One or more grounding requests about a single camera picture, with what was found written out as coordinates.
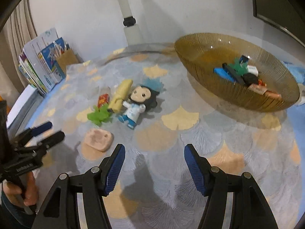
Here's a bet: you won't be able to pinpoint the green toy in bowl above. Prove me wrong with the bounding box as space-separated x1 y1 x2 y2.
229 58 248 76

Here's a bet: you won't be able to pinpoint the black wall television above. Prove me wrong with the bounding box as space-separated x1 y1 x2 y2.
252 0 304 46

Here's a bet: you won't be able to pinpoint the white lamp pole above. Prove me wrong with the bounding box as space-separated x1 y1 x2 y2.
117 0 144 46

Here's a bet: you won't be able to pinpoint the amber ribbed glass bowl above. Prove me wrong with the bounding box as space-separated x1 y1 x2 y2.
174 33 300 112

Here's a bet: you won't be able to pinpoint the white eraser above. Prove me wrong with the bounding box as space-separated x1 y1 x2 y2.
247 65 259 77

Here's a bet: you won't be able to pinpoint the red small packet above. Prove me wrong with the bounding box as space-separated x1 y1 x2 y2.
97 94 109 108

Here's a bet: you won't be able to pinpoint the black round object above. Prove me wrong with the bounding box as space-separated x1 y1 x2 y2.
242 73 259 87

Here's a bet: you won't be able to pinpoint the brown pen holder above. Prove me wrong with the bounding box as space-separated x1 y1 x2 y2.
56 49 79 75

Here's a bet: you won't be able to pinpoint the stack of books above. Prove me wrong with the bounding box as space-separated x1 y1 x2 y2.
20 27 69 94

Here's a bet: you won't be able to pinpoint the small orange red beads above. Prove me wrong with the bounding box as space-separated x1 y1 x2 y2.
258 79 267 87

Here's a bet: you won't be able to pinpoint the patterned fan-motif table mat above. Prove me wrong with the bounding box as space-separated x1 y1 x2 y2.
31 46 304 228

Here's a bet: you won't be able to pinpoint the person's left hand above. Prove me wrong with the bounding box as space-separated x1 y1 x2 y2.
3 172 39 207

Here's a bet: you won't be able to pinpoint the black stick in bowl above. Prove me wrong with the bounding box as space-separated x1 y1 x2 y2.
222 63 245 86

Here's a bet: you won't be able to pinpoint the beige curtain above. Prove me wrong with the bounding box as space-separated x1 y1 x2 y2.
1 0 37 104

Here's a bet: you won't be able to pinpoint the pink soap-like block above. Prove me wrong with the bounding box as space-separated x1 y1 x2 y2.
84 128 114 152

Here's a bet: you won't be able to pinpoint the green plastic leaf toy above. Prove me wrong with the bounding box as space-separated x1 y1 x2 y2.
87 103 112 126

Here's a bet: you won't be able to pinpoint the cartoon girl figurine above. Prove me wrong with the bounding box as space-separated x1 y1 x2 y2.
118 85 159 129

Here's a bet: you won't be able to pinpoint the blue rectangular box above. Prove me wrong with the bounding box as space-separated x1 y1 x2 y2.
213 68 236 83

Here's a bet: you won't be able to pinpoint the blue black usb drive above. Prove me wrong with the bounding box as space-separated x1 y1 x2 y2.
239 55 249 65

